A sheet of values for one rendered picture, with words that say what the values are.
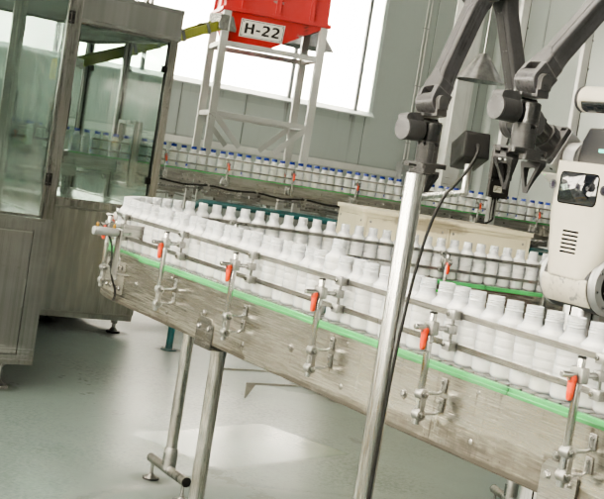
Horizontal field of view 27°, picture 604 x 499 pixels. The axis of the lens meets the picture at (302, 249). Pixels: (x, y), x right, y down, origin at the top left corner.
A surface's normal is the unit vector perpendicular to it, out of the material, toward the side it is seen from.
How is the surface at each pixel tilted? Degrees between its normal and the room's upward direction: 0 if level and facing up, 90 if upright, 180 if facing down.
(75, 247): 90
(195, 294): 90
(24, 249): 90
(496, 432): 90
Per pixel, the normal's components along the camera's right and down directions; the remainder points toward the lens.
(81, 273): 0.52, 0.14
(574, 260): -0.84, -0.10
